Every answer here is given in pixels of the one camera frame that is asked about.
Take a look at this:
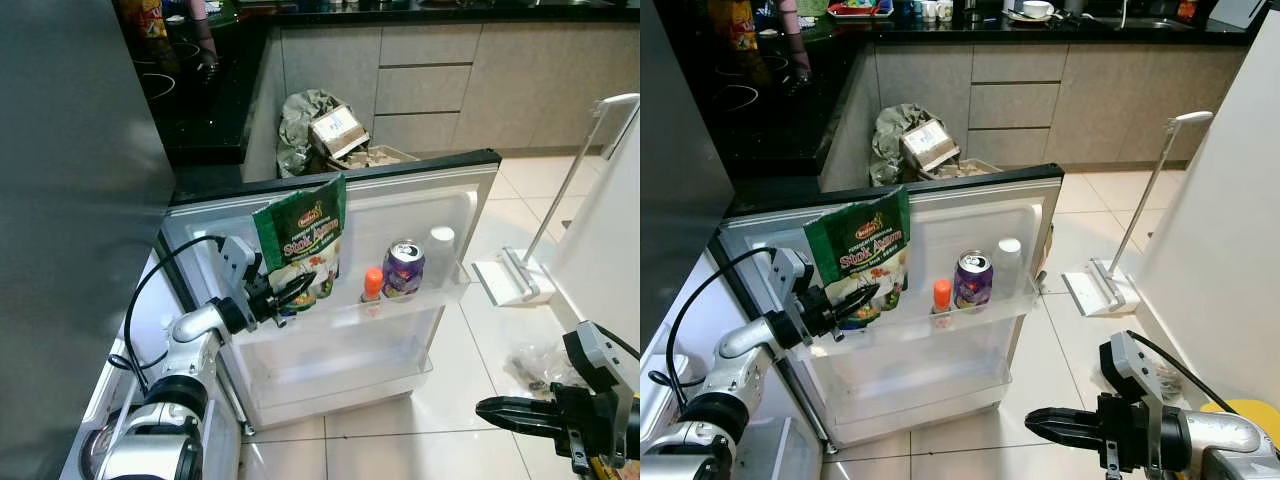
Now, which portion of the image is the clear fridge door shelf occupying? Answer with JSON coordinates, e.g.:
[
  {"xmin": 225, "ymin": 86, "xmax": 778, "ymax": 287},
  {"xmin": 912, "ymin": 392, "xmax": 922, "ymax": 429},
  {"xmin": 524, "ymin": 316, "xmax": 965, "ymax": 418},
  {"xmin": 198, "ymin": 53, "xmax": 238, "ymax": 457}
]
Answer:
[
  {"xmin": 790, "ymin": 280, "xmax": 1041, "ymax": 361},
  {"xmin": 235, "ymin": 345, "xmax": 436, "ymax": 426},
  {"xmin": 225, "ymin": 270, "xmax": 471, "ymax": 346},
  {"xmin": 800, "ymin": 355, "xmax": 1011, "ymax": 441}
]

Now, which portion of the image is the grey-green rubbish bag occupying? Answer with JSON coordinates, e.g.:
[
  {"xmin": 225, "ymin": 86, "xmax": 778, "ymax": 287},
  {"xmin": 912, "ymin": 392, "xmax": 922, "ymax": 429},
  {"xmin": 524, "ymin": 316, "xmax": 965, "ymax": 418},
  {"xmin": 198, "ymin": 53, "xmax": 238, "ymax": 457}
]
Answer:
[
  {"xmin": 277, "ymin": 90, "xmax": 346, "ymax": 179},
  {"xmin": 870, "ymin": 103, "xmax": 936, "ymax": 188}
]

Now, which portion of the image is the purple drink can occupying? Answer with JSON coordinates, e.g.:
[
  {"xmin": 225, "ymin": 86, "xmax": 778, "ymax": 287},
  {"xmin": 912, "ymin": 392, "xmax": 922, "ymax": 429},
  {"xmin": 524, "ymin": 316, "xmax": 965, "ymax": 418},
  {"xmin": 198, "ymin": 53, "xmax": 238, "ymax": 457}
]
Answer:
[
  {"xmin": 383, "ymin": 238, "xmax": 426, "ymax": 299},
  {"xmin": 953, "ymin": 250, "xmax": 994, "ymax": 311}
]

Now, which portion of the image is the yellow red snack bag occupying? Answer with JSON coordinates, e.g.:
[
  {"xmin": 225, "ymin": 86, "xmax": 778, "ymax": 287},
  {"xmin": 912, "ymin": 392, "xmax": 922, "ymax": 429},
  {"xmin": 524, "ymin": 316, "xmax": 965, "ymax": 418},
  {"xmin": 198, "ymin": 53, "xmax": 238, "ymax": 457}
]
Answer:
[
  {"xmin": 118, "ymin": 0, "xmax": 169, "ymax": 41},
  {"xmin": 708, "ymin": 0, "xmax": 761, "ymax": 53}
]

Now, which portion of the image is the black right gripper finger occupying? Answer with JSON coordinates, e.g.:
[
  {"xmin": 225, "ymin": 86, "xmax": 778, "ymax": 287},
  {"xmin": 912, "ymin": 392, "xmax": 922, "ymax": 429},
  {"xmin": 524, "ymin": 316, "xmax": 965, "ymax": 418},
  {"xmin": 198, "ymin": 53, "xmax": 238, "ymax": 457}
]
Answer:
[
  {"xmin": 482, "ymin": 412, "xmax": 556, "ymax": 437},
  {"xmin": 1026, "ymin": 407, "xmax": 1101, "ymax": 429},
  {"xmin": 1032, "ymin": 424, "xmax": 1101, "ymax": 451},
  {"xmin": 477, "ymin": 396, "xmax": 556, "ymax": 417}
]

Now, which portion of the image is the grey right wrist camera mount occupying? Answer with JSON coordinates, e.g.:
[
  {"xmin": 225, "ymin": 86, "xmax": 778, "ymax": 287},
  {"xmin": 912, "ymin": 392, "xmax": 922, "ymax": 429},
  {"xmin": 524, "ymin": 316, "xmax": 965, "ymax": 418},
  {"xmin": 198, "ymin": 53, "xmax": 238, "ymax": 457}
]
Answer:
[
  {"xmin": 1100, "ymin": 332, "xmax": 1191, "ymax": 476},
  {"xmin": 563, "ymin": 322, "xmax": 641, "ymax": 471}
]

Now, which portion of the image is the clear plastic bag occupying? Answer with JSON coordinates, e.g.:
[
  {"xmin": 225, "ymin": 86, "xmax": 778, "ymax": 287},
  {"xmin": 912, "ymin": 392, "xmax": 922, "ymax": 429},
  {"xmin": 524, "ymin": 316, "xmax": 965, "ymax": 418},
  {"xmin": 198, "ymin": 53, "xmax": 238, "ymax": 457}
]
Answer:
[
  {"xmin": 505, "ymin": 340, "xmax": 581, "ymax": 393},
  {"xmin": 1148, "ymin": 360, "xmax": 1189, "ymax": 401}
]

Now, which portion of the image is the brown pulp carton tray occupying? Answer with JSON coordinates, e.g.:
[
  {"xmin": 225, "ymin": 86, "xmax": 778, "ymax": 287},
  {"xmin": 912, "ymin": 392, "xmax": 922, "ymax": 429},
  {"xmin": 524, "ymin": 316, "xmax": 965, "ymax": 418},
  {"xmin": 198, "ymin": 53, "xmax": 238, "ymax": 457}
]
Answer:
[
  {"xmin": 935, "ymin": 158, "xmax": 1001, "ymax": 181},
  {"xmin": 340, "ymin": 145, "xmax": 421, "ymax": 171}
]

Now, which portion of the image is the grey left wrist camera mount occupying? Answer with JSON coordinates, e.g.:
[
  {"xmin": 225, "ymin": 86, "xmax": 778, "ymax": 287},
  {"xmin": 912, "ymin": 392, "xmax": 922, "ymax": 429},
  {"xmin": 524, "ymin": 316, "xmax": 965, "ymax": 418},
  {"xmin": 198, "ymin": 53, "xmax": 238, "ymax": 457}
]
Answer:
[
  {"xmin": 218, "ymin": 236, "xmax": 263, "ymax": 301},
  {"xmin": 768, "ymin": 248, "xmax": 813, "ymax": 321}
]

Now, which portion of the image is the lower fridge door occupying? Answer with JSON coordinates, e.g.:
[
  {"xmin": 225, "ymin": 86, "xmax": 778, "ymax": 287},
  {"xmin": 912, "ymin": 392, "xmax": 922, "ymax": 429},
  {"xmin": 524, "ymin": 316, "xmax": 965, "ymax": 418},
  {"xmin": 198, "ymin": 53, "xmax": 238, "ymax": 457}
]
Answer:
[
  {"xmin": 718, "ymin": 163, "xmax": 1066, "ymax": 451},
  {"xmin": 160, "ymin": 150, "xmax": 501, "ymax": 431}
]

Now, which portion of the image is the grey kitchen base cabinet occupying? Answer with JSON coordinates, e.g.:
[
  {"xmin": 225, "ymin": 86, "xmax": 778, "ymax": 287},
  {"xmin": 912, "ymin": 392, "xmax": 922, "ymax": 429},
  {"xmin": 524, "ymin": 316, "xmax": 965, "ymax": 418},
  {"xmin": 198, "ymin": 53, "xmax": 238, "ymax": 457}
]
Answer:
[
  {"xmin": 820, "ymin": 40, "xmax": 1251, "ymax": 196},
  {"xmin": 245, "ymin": 22, "xmax": 641, "ymax": 181}
]

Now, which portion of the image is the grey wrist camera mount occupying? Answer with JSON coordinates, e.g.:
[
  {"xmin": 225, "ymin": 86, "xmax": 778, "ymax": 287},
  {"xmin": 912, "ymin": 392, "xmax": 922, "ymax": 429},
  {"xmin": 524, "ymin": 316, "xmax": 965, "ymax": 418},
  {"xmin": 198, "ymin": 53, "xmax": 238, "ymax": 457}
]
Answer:
[
  {"xmin": 563, "ymin": 322, "xmax": 641, "ymax": 471},
  {"xmin": 1100, "ymin": 332, "xmax": 1191, "ymax": 476},
  {"xmin": 218, "ymin": 236, "xmax": 263, "ymax": 301},
  {"xmin": 768, "ymin": 248, "xmax": 813, "ymax": 321}
]

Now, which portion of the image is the black kitchen countertop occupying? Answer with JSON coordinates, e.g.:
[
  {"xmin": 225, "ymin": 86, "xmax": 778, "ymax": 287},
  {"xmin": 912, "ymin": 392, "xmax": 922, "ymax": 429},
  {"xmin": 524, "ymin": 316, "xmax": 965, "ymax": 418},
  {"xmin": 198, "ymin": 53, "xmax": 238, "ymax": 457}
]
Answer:
[
  {"xmin": 660, "ymin": 0, "xmax": 1280, "ymax": 181},
  {"xmin": 118, "ymin": 0, "xmax": 641, "ymax": 166}
]

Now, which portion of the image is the pink bottle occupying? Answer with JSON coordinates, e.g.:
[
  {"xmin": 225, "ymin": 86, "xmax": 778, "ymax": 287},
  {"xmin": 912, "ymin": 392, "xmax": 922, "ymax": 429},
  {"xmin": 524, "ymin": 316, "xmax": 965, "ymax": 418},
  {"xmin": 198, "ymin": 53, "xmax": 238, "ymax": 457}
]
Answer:
[
  {"xmin": 185, "ymin": 0, "xmax": 218, "ymax": 66},
  {"xmin": 778, "ymin": 0, "xmax": 813, "ymax": 79}
]

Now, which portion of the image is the black induction hob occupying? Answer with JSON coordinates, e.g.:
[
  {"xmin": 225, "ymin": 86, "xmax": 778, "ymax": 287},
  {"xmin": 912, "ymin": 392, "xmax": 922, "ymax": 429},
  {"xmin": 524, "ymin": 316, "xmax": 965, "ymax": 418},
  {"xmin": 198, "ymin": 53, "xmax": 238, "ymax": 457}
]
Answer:
[
  {"xmin": 712, "ymin": 40, "xmax": 811, "ymax": 116},
  {"xmin": 130, "ymin": 38, "xmax": 223, "ymax": 121}
]

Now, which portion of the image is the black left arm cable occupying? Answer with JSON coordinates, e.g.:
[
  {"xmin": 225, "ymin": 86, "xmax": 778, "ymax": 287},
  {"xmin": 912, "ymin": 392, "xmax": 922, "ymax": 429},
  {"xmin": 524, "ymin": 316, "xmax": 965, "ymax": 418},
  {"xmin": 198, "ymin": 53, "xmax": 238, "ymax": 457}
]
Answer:
[
  {"xmin": 665, "ymin": 247, "xmax": 779, "ymax": 393},
  {"xmin": 125, "ymin": 235, "xmax": 229, "ymax": 373}
]

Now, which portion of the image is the white-capped translucent bottle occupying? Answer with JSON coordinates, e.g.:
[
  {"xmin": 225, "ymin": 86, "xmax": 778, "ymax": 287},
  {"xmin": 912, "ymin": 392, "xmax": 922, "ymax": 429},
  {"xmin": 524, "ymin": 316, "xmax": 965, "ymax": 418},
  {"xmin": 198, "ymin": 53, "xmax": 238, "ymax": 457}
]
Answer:
[
  {"xmin": 428, "ymin": 226, "xmax": 459, "ymax": 286},
  {"xmin": 997, "ymin": 237, "xmax": 1026, "ymax": 296}
]

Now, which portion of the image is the white bowl on saucer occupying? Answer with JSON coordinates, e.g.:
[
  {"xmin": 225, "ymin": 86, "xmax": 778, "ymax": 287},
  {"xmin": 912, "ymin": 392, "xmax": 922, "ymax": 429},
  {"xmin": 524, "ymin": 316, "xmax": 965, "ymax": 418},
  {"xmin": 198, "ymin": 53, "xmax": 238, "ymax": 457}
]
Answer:
[{"xmin": 1005, "ymin": 0, "xmax": 1061, "ymax": 23}]

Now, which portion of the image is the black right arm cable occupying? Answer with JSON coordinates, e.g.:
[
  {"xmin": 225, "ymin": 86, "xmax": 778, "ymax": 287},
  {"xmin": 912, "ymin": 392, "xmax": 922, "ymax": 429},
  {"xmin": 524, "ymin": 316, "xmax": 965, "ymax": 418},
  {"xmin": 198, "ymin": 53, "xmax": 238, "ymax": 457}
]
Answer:
[{"xmin": 1125, "ymin": 330, "xmax": 1241, "ymax": 413}]

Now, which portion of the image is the white long-handled dustpan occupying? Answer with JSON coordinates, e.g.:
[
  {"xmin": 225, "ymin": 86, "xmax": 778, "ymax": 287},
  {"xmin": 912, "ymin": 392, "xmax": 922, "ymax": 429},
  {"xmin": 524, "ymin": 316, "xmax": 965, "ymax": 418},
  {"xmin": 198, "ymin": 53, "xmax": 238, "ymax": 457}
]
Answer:
[
  {"xmin": 1062, "ymin": 110, "xmax": 1216, "ymax": 318},
  {"xmin": 472, "ymin": 93, "xmax": 641, "ymax": 308}
]

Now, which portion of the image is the green chicken stock pouch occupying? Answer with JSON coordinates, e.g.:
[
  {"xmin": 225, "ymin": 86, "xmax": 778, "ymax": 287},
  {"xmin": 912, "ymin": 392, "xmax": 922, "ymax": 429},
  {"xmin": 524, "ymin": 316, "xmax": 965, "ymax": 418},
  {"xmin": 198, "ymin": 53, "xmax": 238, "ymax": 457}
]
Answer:
[
  {"xmin": 252, "ymin": 175, "xmax": 348, "ymax": 311},
  {"xmin": 803, "ymin": 187, "xmax": 913, "ymax": 326}
]

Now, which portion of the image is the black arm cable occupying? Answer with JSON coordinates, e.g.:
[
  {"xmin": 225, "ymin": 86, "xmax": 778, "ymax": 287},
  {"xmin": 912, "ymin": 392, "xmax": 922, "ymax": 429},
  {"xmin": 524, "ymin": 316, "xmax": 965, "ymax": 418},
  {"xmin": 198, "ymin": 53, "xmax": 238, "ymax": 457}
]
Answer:
[
  {"xmin": 665, "ymin": 247, "xmax": 779, "ymax": 393},
  {"xmin": 125, "ymin": 235, "xmax": 229, "ymax": 373},
  {"xmin": 1125, "ymin": 330, "xmax": 1241, "ymax": 413}
]

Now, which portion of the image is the small labelled cardboard box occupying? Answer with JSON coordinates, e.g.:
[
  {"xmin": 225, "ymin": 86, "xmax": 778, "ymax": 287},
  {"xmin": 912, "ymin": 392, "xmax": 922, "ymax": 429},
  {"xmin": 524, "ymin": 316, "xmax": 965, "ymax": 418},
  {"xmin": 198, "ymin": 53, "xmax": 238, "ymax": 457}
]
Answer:
[
  {"xmin": 900, "ymin": 118, "xmax": 963, "ymax": 173},
  {"xmin": 308, "ymin": 105, "xmax": 371, "ymax": 161}
]

